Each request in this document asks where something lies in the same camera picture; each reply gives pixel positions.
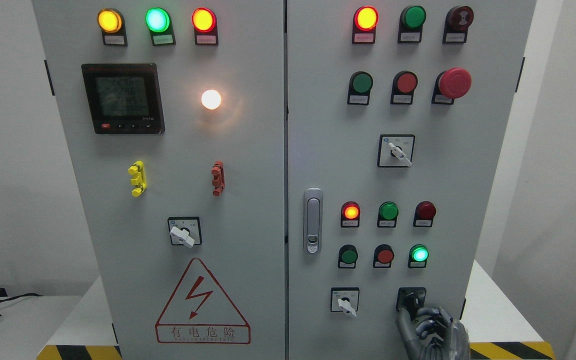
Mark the green unlit light top right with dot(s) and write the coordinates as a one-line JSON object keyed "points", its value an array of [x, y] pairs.
{"points": [[411, 21]]}

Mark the white selector switch lower right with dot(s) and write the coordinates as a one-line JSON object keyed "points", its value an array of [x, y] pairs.
{"points": [[345, 300]]}

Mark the white lit indicator lamp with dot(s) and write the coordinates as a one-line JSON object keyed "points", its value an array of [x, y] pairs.
{"points": [[211, 99]]}

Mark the grey left cabinet door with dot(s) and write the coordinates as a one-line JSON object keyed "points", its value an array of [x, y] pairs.
{"points": [[243, 228]]}

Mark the red lit light middle left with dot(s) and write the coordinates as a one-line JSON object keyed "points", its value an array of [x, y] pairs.
{"points": [[350, 215]]}

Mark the green push button upper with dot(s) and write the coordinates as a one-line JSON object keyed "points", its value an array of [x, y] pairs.
{"points": [[359, 89]]}

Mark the white platform with hazard stripes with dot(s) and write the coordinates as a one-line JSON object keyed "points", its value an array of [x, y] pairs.
{"points": [[497, 329]]}

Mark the silver door latch handle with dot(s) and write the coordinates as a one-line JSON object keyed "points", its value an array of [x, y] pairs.
{"points": [[312, 220]]}

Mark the red lit light top right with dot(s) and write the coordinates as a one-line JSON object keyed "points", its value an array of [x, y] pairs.
{"points": [[364, 26]]}

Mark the white selector switch left door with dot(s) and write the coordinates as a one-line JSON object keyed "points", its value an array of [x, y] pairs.
{"points": [[185, 231]]}

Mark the black rotary knob switch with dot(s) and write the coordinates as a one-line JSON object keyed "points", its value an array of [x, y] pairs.
{"points": [[410, 298]]}

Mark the red terminal connector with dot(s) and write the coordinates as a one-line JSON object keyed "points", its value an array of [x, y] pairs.
{"points": [[218, 180]]}

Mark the black digital power meter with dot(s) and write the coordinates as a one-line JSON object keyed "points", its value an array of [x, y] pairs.
{"points": [[124, 98]]}

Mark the red push button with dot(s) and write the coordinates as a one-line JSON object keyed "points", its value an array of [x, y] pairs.
{"points": [[383, 256], [403, 87]]}

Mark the grey cabinet door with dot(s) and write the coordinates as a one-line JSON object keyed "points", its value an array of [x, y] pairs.
{"points": [[243, 228], [334, 146]]}

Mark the dark red buzzer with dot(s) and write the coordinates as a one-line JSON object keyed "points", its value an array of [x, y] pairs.
{"points": [[457, 22]]}

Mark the red emergency stop button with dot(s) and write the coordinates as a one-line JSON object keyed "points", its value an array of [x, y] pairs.
{"points": [[450, 85]]}

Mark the green push button lower left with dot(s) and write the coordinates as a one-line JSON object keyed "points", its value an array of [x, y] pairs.
{"points": [[347, 257]]}

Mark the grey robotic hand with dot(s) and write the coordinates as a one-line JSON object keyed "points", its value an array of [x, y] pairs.
{"points": [[433, 334]]}

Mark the green push button lower right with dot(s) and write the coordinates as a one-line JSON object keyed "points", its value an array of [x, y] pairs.
{"points": [[418, 257]]}

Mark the red high voltage warning sticker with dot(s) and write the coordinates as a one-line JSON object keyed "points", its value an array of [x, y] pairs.
{"points": [[199, 311]]}

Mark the green push button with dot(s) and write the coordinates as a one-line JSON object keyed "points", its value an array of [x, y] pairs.
{"points": [[418, 257], [347, 257], [359, 89]]}

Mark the green unlit light middle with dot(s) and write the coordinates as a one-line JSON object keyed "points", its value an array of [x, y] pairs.
{"points": [[387, 216]]}

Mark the green unlit light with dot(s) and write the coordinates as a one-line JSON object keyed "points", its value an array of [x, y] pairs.
{"points": [[387, 216], [411, 21]]}

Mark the grey right cabinet door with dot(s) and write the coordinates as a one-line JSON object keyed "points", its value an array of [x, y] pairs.
{"points": [[334, 146]]}

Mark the red light middle right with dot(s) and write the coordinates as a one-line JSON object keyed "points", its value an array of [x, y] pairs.
{"points": [[424, 215]]}

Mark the yellow indicator light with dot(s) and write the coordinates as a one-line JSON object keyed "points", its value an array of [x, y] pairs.
{"points": [[112, 25]]}

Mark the red push button upper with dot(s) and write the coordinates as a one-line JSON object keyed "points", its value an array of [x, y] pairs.
{"points": [[403, 87]]}

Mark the red push button lower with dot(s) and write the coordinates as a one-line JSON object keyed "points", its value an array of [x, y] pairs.
{"points": [[383, 256]]}

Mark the red lit indicator light left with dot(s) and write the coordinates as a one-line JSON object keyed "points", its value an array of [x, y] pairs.
{"points": [[205, 27]]}

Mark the white selector switch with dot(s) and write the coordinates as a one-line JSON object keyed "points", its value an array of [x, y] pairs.
{"points": [[345, 300], [395, 150]]}

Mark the white selector switch upper right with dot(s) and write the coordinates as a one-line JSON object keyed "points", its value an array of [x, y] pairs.
{"points": [[395, 150]]}

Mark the green lit indicator light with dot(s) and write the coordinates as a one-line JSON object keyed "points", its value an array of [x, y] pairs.
{"points": [[160, 26]]}

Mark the yellow terminal connector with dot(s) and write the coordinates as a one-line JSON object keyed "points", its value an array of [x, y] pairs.
{"points": [[137, 172]]}

